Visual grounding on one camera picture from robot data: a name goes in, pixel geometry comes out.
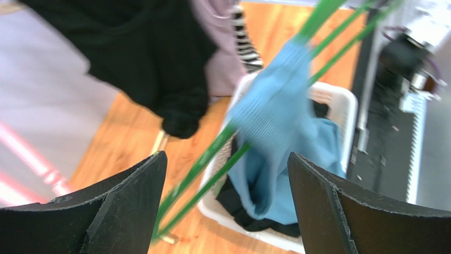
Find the wooden clothes rack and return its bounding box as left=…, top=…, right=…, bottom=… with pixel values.
left=150, top=130, right=169, bottom=155

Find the pink plastic hanger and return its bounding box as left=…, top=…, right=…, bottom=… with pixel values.
left=1, top=123, right=74, bottom=206

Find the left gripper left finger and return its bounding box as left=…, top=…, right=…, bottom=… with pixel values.
left=1, top=151, right=167, bottom=254

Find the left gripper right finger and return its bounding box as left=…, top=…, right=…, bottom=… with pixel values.
left=287, top=153, right=450, bottom=253

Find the black tank top on cream hanger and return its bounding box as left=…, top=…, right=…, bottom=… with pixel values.
left=25, top=0, right=217, bottom=139

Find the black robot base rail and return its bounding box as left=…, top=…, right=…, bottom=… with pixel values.
left=347, top=13, right=426, bottom=204

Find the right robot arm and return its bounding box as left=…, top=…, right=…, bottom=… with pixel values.
left=377, top=1, right=450, bottom=101

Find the black white striped tank top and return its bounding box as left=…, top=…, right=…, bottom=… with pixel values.
left=231, top=4, right=264, bottom=74

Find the blue tank top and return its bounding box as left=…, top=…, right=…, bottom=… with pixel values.
left=228, top=39, right=345, bottom=225

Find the green plastic hanger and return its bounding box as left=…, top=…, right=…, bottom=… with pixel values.
left=151, top=1, right=401, bottom=244

